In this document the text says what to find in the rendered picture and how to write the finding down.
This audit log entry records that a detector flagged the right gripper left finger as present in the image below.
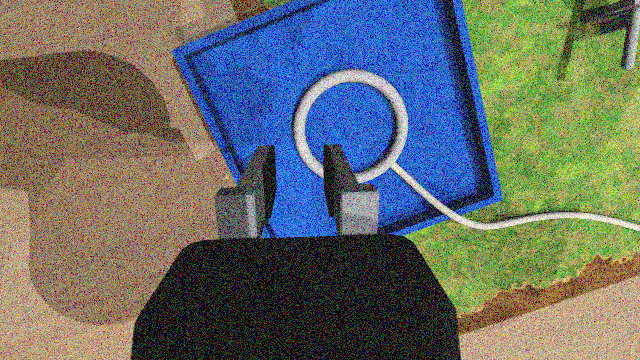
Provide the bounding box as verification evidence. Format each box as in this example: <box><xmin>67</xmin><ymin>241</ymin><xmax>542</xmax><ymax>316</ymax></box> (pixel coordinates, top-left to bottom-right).
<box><xmin>214</xmin><ymin>146</ymin><xmax>277</xmax><ymax>240</ymax></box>

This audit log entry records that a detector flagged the white ring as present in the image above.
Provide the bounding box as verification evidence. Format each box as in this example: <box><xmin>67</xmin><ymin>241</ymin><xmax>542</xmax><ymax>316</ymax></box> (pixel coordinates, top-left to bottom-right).
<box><xmin>293</xmin><ymin>69</ymin><xmax>408</xmax><ymax>183</ymax></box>

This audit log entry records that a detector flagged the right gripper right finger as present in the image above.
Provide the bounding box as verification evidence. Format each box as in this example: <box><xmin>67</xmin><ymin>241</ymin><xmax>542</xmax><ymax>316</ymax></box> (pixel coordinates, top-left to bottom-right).
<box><xmin>323</xmin><ymin>144</ymin><xmax>379</xmax><ymax>236</ymax></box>

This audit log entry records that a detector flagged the blue tray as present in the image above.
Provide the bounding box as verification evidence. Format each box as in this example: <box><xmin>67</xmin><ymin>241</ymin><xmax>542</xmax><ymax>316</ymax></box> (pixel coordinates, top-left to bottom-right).
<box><xmin>171</xmin><ymin>0</ymin><xmax>503</xmax><ymax>238</ymax></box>

